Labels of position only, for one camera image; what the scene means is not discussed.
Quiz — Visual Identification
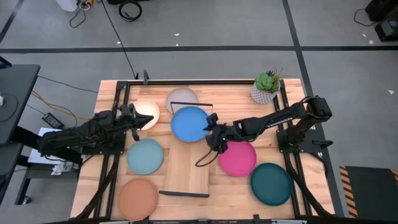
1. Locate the dark teal round plate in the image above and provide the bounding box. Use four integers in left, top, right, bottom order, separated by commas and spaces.
250, 162, 294, 207

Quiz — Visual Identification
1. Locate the blue round plate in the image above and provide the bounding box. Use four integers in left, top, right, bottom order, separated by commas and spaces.
170, 106, 210, 143

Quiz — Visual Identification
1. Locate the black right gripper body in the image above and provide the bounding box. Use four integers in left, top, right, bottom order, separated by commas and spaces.
211, 123, 236, 154

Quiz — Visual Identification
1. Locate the white patterned plant pot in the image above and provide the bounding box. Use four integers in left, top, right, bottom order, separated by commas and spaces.
250, 81, 280, 105

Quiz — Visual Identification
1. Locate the crumpled clear plastic bag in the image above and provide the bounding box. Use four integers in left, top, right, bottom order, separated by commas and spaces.
50, 161, 80, 176

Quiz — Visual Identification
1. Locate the green succulent plant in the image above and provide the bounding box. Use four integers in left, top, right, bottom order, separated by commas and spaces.
254, 65, 292, 94

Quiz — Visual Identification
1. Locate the yellow floor cable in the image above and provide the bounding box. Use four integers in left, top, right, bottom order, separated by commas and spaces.
30, 89, 94, 121

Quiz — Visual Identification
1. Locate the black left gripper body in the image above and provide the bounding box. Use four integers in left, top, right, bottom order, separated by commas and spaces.
117, 111, 142, 141

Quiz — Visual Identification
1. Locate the black equipment case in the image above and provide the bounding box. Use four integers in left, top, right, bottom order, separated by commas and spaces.
374, 17, 398, 43
364, 0, 398, 22

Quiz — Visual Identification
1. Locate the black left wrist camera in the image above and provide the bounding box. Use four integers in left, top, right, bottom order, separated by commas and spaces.
119, 103, 137, 116

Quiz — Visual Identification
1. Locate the magenta pink round plate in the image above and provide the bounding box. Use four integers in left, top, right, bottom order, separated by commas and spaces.
218, 140, 258, 177

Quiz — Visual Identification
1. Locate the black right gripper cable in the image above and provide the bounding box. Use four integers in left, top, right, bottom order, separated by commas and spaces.
195, 148, 220, 167

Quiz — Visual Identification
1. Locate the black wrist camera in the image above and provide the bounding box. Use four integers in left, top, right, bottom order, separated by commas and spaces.
205, 113, 220, 127
119, 103, 137, 116

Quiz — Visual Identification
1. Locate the long black floor cable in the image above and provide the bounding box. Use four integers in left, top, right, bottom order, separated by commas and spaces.
99, 0, 139, 79

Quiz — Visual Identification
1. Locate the black mat with hazard stripes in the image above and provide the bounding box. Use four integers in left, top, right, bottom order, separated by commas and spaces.
338, 165, 398, 218

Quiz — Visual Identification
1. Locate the black table rig frame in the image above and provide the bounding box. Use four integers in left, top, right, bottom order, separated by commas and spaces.
71, 70, 336, 224

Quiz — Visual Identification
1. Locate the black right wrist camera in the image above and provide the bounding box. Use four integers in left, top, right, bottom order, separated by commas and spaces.
205, 113, 220, 127

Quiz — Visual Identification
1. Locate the beige grey round plate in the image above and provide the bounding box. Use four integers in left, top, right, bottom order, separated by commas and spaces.
165, 86, 200, 114

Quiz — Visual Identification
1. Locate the looped black cable with plug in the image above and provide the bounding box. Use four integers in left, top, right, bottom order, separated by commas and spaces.
68, 0, 95, 29

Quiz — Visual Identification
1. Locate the black desk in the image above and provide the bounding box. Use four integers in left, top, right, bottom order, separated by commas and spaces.
0, 63, 78, 206

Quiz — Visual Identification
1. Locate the terracotta orange round plate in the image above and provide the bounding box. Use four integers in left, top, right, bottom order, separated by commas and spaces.
117, 177, 159, 222

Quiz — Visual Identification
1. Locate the thin black floor cable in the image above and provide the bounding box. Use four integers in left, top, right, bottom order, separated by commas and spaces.
353, 7, 379, 27
37, 75, 99, 94

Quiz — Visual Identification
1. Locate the pale blue-green round plate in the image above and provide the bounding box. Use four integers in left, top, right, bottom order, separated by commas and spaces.
126, 138, 164, 175

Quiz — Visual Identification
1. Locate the white plastic container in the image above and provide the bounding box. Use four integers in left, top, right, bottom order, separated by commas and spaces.
55, 0, 78, 12

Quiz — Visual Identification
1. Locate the wooden shelf with black frame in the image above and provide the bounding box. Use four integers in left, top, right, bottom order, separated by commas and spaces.
158, 101, 214, 198

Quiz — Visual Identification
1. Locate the white paper sheet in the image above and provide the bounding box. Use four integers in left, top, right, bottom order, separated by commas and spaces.
27, 127, 83, 166

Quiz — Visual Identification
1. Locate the coiled black cable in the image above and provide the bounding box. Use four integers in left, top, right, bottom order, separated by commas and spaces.
118, 0, 143, 22

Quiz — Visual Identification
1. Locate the black power adapter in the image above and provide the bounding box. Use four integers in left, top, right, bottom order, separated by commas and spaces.
42, 112, 65, 130

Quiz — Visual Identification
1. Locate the cream round plate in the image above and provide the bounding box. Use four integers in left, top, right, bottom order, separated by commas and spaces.
132, 99, 160, 131

